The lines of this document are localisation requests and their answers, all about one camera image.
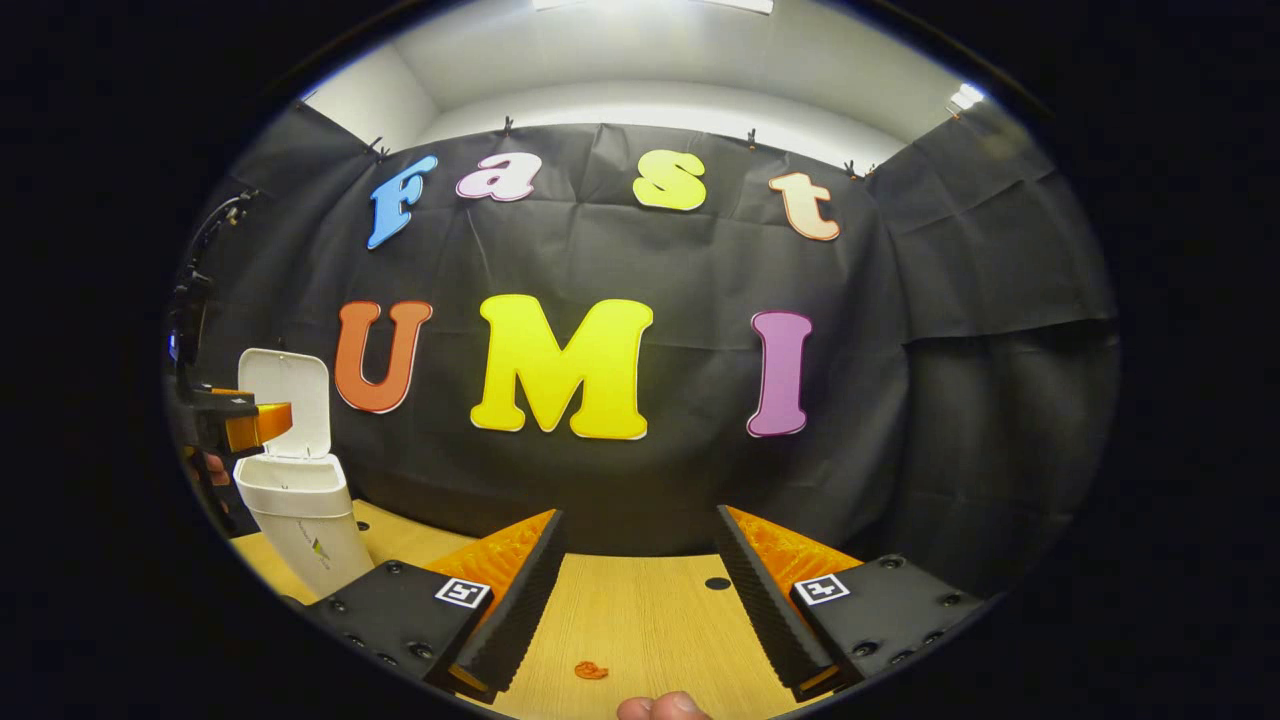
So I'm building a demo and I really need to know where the white desktop garbage bin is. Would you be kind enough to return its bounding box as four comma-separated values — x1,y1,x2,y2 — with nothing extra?
233,347,376,601

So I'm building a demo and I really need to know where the wooden desktop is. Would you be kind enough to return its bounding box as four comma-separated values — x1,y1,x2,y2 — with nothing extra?
230,498,801,720

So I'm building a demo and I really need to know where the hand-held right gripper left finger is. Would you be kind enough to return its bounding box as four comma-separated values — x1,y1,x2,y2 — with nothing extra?
300,508,566,704

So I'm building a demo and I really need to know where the black backdrop cloth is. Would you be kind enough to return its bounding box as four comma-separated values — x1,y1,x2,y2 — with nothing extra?
165,100,1119,601

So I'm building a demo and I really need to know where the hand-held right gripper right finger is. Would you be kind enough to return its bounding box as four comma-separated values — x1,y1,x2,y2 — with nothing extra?
714,505,991,701

